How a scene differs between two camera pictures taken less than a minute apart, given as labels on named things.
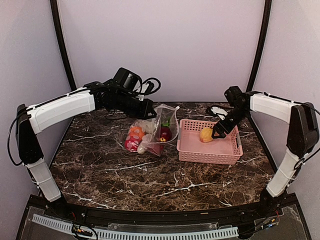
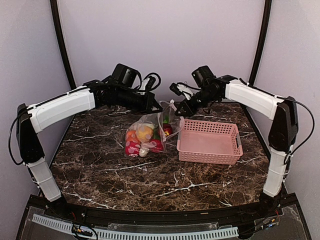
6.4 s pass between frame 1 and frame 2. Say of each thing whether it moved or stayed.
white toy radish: moved
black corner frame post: stayed
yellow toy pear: moved
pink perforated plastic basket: stayed
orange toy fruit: moved
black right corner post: stayed
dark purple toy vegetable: moved
